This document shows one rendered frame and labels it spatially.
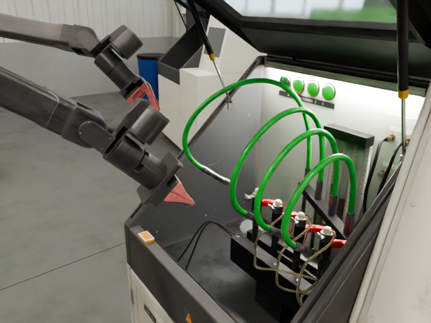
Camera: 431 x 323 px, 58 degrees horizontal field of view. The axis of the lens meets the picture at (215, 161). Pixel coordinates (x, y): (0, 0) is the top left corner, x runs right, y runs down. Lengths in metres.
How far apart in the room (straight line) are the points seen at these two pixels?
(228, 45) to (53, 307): 2.70
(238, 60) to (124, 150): 3.34
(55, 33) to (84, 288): 1.80
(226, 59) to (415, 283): 3.30
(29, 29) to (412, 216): 0.99
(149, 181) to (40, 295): 1.98
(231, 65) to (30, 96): 3.37
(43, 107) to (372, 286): 0.71
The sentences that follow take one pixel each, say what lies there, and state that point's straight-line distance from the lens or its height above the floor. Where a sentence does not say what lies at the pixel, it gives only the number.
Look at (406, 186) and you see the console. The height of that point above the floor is 1.29.
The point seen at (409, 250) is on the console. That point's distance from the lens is 0.84.
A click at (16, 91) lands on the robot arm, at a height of 1.48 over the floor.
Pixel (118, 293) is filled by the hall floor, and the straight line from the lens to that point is 2.51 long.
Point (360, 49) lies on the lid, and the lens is 1.05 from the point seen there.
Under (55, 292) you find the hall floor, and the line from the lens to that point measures 2.62.
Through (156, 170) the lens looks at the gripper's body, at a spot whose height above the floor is 1.33.
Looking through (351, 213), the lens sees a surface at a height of 1.16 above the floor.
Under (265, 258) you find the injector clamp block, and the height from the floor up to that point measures 0.98.
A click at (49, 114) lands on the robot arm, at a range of 0.66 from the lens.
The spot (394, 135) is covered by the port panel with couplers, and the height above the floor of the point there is 1.31.
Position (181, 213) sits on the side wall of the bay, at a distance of 1.35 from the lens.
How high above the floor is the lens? 1.61
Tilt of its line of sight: 22 degrees down
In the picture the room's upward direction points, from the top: 1 degrees clockwise
